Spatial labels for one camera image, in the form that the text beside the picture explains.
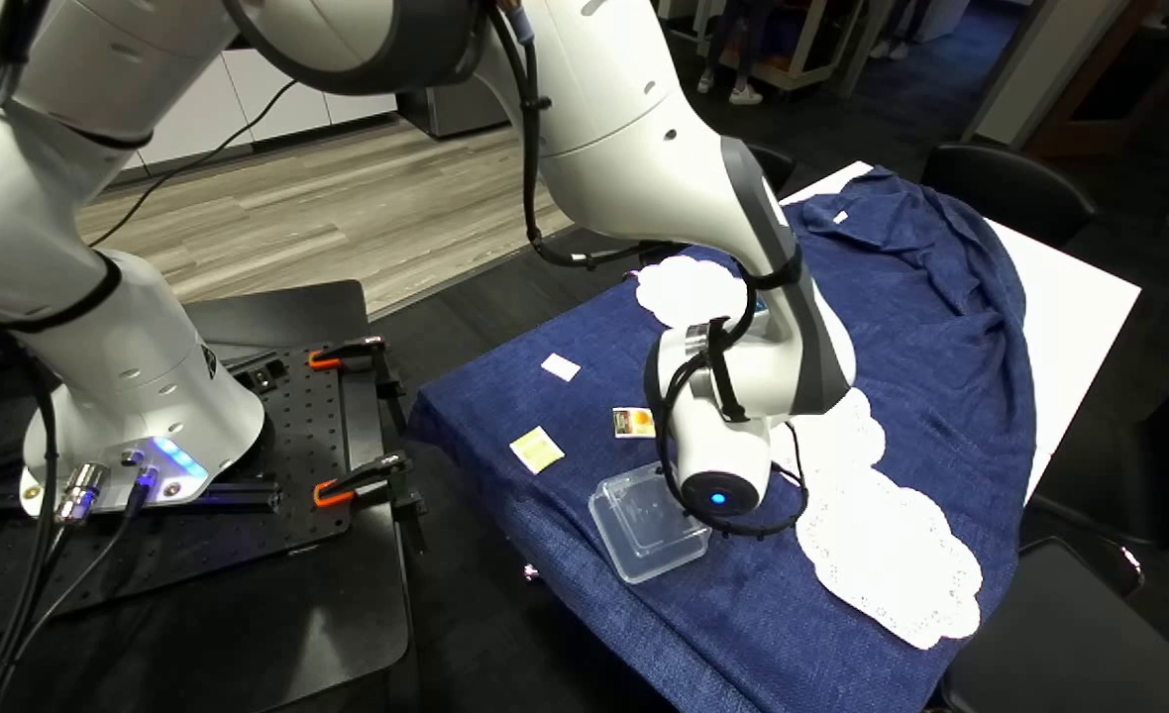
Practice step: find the white paper doily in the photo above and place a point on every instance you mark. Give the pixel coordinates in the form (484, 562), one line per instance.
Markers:
(887, 567)
(863, 430)
(685, 282)

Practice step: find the white low cabinet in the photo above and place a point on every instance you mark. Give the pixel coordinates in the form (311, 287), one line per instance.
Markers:
(269, 100)

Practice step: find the blue fabric cloth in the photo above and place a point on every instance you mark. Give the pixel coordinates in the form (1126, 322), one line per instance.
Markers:
(924, 343)

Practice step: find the wooden shelf unit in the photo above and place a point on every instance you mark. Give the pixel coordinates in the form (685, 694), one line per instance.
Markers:
(796, 40)

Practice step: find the grey metal box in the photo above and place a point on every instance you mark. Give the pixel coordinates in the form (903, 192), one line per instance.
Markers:
(451, 112)

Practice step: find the orange yellow tea packet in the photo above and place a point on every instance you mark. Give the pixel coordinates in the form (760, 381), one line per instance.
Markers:
(631, 423)

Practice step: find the clear plastic container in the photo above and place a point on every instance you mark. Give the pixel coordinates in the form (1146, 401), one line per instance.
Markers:
(635, 537)

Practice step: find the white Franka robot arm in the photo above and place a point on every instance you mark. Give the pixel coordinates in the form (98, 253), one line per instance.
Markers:
(635, 131)

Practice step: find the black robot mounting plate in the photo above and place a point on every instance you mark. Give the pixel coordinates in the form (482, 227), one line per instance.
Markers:
(290, 423)

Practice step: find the small white paper packet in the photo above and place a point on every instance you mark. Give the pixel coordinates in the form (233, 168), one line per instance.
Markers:
(562, 365)

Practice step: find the black office chair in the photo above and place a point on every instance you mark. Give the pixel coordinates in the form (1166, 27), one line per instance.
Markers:
(1011, 183)
(1072, 649)
(1120, 489)

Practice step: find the pale yellow paper packet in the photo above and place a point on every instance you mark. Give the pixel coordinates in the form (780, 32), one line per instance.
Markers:
(537, 455)

